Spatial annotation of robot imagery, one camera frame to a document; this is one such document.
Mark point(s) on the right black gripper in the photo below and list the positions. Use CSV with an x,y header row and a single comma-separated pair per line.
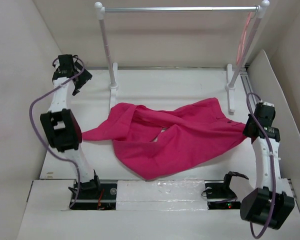
x,y
246,128

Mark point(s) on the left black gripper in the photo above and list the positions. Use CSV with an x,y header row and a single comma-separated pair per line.
x,y
85,77

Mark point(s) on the pink trousers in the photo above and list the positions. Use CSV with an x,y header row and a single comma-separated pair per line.
x,y
159,143

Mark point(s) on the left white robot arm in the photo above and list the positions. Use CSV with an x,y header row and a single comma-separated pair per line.
x,y
60,126

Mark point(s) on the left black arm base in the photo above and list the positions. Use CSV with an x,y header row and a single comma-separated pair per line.
x,y
103,200

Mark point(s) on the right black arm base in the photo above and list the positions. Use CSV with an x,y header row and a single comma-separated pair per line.
x,y
218,194

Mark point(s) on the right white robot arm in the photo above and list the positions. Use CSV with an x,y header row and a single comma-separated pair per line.
x,y
269,203

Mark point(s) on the pink plastic hanger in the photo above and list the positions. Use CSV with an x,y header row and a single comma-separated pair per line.
x,y
241,46

